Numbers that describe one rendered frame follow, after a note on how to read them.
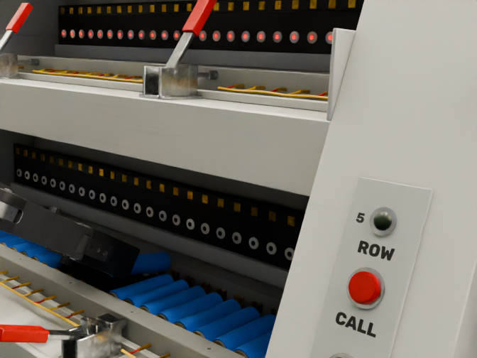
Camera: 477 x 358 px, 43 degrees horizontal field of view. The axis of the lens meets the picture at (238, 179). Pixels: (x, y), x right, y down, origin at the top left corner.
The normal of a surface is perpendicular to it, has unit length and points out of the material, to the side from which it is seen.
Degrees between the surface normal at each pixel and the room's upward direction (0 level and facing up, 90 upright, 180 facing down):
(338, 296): 90
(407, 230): 90
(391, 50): 90
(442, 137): 90
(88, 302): 111
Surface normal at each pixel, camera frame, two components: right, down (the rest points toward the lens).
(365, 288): -0.59, -0.24
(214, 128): -0.65, 0.11
